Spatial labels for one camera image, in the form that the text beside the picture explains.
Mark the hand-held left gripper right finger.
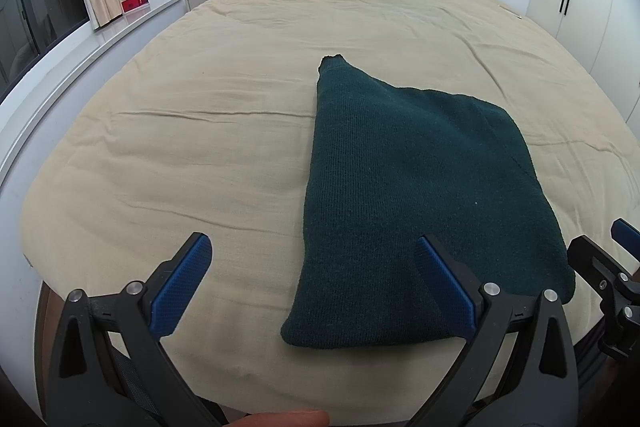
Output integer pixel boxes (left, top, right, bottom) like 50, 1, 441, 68
410, 234, 581, 427

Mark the dark green knit sweater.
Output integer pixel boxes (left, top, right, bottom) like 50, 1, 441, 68
280, 53, 577, 351

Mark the bed with beige sheet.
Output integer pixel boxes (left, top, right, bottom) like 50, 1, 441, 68
20, 0, 640, 413

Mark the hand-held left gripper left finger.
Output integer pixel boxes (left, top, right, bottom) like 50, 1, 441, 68
32, 232, 226, 427

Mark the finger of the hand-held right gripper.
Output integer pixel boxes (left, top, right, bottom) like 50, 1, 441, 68
611, 217, 640, 258
566, 234, 640, 360

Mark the white window ledge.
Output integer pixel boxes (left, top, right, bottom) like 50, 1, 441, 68
0, 0, 184, 188

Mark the person's left hand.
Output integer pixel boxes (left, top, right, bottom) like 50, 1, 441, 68
231, 408, 332, 427

